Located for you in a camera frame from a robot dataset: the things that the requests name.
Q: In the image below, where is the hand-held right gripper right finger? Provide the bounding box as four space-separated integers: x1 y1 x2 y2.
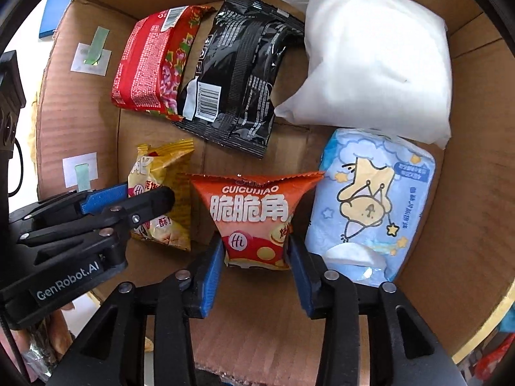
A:
286 235 467 386

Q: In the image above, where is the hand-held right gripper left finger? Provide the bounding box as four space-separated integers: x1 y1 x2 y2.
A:
60 235 226 386

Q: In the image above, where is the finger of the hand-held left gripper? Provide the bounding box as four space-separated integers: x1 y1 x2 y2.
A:
9 182 130 237
16 187 176 273

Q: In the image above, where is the yellow snack packet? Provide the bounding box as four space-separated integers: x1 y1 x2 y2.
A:
128 139 196 252

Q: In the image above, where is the orange snack packet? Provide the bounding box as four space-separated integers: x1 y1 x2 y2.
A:
188 171 326 271

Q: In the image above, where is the light blue tissue pack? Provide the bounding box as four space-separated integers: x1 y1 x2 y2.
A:
304 128 437 289

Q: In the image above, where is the red snack packet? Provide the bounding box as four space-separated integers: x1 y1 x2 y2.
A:
111 5 216 122

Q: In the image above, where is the black snack packet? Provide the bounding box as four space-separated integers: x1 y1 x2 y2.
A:
173 0 305 159

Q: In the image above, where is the cardboard box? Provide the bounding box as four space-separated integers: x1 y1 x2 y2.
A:
35 0 515 374

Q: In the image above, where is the white soft bag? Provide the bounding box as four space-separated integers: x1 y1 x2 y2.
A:
274 0 453 150

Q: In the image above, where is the blue folded mat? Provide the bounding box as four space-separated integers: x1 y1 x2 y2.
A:
39 0 99 41

